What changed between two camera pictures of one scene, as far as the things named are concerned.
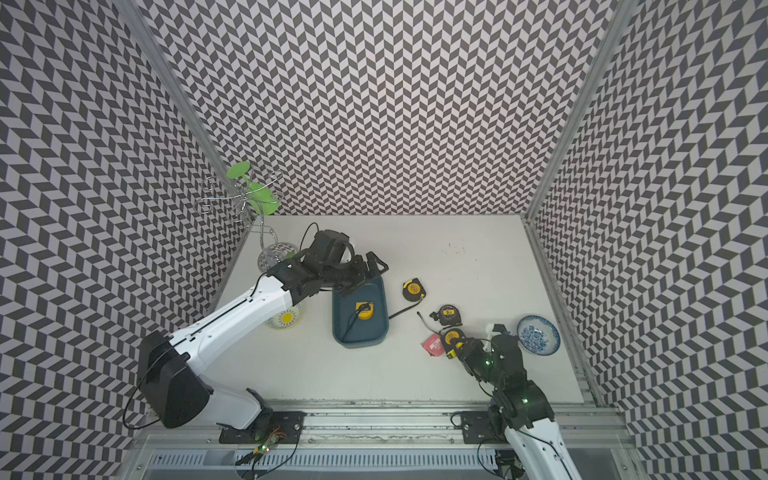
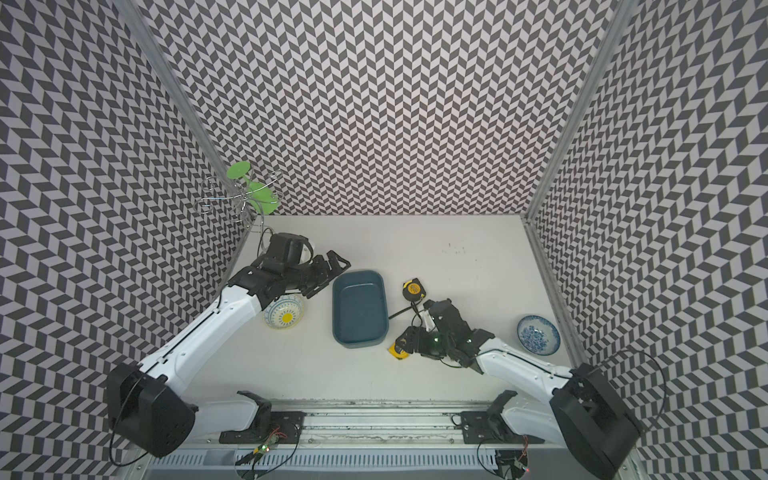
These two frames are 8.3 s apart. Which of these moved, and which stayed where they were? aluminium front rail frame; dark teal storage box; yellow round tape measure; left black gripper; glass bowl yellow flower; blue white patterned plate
Moved: left black gripper; yellow round tape measure
Stayed: aluminium front rail frame; dark teal storage box; glass bowl yellow flower; blue white patterned plate
